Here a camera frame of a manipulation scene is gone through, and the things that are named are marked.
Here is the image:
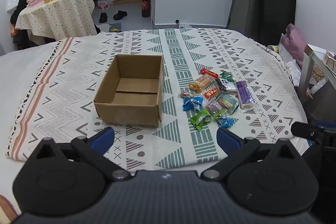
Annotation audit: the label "blue snack packet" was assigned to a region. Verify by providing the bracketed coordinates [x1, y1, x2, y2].
[217, 116, 235, 129]
[183, 97, 204, 111]

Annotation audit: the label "glass side table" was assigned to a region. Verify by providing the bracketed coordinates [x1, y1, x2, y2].
[299, 43, 336, 123]

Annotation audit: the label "bright green snack packet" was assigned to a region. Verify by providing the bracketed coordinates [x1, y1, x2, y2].
[190, 110, 212, 130]

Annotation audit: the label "red snack packet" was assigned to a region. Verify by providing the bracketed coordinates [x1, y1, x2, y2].
[200, 68, 219, 77]

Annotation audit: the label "round purple snack packet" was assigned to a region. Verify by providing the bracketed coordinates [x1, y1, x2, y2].
[206, 101, 223, 116]

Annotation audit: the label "beige patterned box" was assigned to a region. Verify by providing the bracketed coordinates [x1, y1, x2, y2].
[323, 50, 336, 69]

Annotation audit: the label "teal biscuit packet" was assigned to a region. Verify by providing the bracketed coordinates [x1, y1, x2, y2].
[216, 93, 240, 115]

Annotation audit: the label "dark clothes on chair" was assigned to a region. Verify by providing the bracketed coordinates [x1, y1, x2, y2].
[10, 0, 42, 46]

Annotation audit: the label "pack of water bottles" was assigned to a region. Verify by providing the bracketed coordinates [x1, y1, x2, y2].
[98, 0, 114, 10]

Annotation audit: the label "orange biscuit packet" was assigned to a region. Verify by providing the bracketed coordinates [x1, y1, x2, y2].
[188, 75, 218, 90]

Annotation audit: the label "black flat panel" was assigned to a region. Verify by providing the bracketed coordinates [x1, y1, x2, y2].
[259, 0, 297, 46]

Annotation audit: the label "white bed sheet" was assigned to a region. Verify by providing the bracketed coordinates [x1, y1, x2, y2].
[0, 42, 63, 215]

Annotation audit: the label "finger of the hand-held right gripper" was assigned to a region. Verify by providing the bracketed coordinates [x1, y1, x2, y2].
[290, 121, 326, 139]

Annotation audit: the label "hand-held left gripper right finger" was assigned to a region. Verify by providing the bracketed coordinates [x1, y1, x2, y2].
[200, 126, 305, 182]

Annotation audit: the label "black and white snack packet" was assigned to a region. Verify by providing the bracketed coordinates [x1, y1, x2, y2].
[216, 78, 238, 93]

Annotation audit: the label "round table with dotted tablecloth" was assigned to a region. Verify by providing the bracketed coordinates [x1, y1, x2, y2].
[15, 0, 96, 41]

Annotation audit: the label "patterned blanket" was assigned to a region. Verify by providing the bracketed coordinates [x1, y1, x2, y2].
[5, 28, 308, 170]

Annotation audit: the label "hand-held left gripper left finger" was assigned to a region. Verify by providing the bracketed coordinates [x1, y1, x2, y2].
[26, 126, 132, 182]

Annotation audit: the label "long purple snack packet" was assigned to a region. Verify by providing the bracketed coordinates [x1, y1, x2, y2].
[235, 80, 256, 109]

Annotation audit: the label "tall brown printed box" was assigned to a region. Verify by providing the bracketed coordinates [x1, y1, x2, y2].
[142, 0, 151, 18]

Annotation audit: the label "brown cardboard box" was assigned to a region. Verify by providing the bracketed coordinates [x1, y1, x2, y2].
[94, 54, 165, 128]

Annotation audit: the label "pink cloth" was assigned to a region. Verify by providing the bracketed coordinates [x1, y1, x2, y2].
[281, 24, 307, 69]

